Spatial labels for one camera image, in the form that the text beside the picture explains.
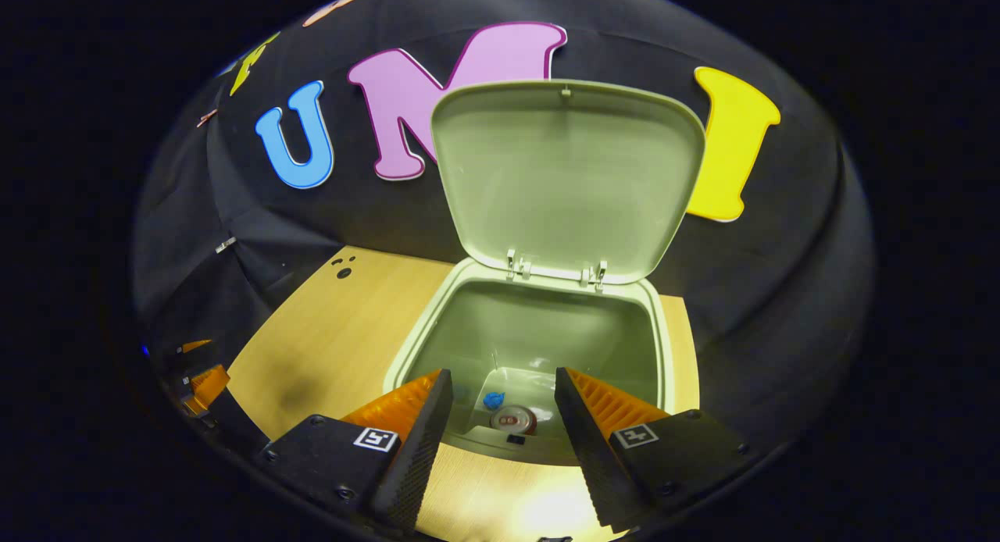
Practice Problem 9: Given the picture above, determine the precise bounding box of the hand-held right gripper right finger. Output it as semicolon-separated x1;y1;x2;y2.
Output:
555;366;757;531

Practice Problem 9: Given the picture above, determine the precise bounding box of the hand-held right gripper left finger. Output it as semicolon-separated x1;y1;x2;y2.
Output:
258;369;454;531

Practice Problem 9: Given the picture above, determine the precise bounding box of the silver pop can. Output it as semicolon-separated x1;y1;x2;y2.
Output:
490;405;538;436

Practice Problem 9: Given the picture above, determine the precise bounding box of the pale green desktop garbage bin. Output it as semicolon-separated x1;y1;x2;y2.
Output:
383;79;708;466

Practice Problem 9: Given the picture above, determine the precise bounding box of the wooden desktop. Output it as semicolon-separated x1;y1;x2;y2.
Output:
227;245;700;542

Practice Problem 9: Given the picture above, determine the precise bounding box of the black backdrop cloth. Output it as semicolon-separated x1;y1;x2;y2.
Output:
129;0;876;484

